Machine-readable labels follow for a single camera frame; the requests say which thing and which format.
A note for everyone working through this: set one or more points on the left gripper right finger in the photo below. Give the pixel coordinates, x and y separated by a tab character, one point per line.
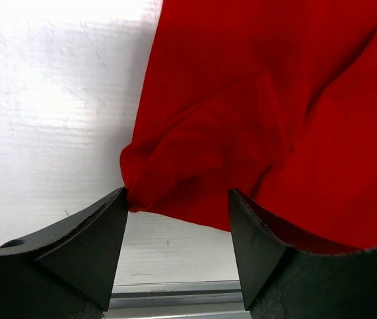
287	272

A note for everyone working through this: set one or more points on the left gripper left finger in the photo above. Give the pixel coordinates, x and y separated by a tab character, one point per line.
67	269

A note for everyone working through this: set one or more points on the red t-shirt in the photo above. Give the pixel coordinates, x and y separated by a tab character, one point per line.
277	99

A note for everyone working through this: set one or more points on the aluminium rail frame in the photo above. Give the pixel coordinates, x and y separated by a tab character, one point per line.
207	299

